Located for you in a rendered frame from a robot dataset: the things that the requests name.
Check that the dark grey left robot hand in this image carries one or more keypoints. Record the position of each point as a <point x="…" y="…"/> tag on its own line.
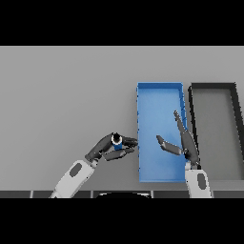
<point x="101" y="147"/>

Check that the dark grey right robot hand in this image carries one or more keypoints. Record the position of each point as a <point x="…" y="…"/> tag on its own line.
<point x="188" y="144"/>

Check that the blue pipe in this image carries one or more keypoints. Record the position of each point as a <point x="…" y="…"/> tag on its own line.
<point x="117" y="141"/>

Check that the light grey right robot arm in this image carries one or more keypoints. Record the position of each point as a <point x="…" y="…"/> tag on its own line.
<point x="197" y="183"/>

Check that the blue bin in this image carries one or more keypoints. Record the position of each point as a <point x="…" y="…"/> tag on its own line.
<point x="158" y="133"/>

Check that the dark grey bin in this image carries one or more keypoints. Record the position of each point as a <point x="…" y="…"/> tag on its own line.
<point x="219" y="133"/>

